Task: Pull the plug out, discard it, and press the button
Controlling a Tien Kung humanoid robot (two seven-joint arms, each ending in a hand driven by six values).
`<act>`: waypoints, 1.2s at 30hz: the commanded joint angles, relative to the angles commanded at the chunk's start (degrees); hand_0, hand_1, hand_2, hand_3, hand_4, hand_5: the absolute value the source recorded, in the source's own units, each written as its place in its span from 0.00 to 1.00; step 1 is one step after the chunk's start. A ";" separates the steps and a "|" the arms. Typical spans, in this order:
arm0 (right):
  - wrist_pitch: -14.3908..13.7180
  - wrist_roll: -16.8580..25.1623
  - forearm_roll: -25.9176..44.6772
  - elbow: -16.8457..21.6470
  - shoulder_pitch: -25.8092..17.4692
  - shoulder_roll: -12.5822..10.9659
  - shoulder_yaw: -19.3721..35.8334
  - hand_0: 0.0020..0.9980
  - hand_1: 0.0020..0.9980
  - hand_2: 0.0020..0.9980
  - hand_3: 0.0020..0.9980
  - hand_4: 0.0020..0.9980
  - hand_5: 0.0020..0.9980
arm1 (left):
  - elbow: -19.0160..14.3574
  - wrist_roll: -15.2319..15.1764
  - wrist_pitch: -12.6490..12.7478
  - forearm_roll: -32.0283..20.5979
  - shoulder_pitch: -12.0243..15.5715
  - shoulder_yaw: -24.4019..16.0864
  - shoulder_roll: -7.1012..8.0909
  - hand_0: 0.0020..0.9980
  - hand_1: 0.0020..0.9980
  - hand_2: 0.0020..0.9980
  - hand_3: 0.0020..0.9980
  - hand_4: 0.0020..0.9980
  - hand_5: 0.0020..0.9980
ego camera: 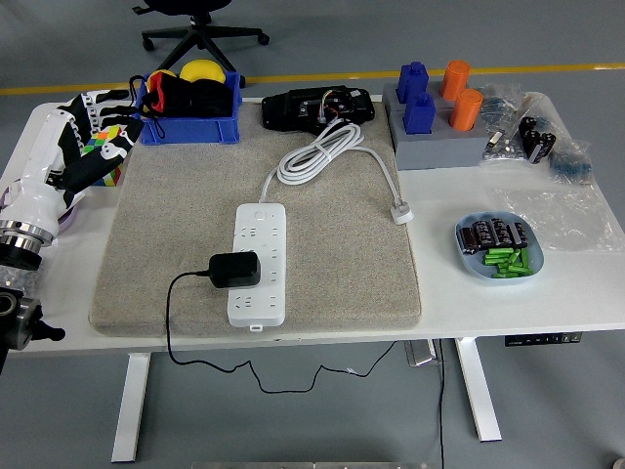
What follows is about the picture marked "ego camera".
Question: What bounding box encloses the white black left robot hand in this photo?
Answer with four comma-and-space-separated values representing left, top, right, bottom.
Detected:
0, 90, 146, 234

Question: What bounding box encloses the black adapter cord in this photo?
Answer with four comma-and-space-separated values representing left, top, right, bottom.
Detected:
164, 269, 399, 395

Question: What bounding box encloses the white power strip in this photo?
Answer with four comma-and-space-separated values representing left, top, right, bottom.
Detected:
227, 202, 288, 332

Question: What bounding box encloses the white three-pin plug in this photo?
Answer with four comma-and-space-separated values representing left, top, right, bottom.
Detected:
389, 202, 415, 226

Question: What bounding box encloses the colourful puzzle cube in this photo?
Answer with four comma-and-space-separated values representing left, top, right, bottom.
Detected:
80, 124, 124, 189

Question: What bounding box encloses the blue plastic bin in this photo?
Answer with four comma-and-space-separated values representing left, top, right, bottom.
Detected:
134, 71, 244, 147

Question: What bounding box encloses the yellow ball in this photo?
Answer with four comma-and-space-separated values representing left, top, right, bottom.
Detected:
179, 59, 227, 84

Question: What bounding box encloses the black office chair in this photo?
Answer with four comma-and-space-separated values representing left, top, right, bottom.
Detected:
130, 0, 271, 74

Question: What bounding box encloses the black opened electronic device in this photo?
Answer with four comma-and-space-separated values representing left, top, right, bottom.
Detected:
261, 85, 377, 133

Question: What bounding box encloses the white table leg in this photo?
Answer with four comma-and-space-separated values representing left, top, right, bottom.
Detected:
110, 352, 152, 463
453, 336, 503, 444

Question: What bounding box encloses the grey-brown mat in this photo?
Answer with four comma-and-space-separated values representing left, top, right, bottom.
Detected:
87, 97, 424, 338

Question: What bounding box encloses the blue plastic block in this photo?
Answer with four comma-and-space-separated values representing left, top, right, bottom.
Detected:
402, 91, 438, 136
396, 61, 430, 105

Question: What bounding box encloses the grey block holder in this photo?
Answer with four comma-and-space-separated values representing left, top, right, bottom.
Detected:
381, 81, 491, 171

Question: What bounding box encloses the orange cylinder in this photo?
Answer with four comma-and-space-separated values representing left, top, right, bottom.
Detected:
448, 88, 484, 131
439, 60, 472, 101

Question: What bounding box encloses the black cylindrical capacitor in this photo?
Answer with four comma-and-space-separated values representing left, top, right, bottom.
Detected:
471, 220, 494, 248
458, 227, 482, 255
507, 222, 531, 248
489, 218, 513, 245

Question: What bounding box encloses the light blue plate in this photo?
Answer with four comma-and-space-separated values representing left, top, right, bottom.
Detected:
454, 210, 546, 284

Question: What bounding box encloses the bag of blue resistors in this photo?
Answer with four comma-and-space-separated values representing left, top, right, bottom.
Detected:
480, 82, 523, 128

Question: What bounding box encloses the bag of small metal parts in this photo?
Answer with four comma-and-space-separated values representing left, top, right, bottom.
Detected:
480, 124, 531, 162

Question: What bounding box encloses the bag of black capacitors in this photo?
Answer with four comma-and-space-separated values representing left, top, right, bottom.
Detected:
517, 92, 561, 166

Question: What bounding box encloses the clear empty plastic bag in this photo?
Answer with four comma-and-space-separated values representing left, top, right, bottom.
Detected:
490, 185, 624, 253

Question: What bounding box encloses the bag of blue components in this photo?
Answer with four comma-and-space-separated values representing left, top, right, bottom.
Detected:
549, 139, 595, 186

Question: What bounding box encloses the black table control panel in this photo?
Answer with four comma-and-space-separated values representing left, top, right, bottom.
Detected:
504, 331, 585, 348

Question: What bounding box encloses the black drawstring pouch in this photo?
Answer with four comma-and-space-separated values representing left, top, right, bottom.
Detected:
129, 70, 235, 139

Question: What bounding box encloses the white power strip cord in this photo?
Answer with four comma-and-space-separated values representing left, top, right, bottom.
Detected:
257, 121, 404, 206

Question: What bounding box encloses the silver bracket under table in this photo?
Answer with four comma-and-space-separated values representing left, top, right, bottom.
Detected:
403, 340, 438, 367

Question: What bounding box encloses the black hanging cable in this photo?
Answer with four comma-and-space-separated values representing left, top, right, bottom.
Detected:
437, 339, 446, 469

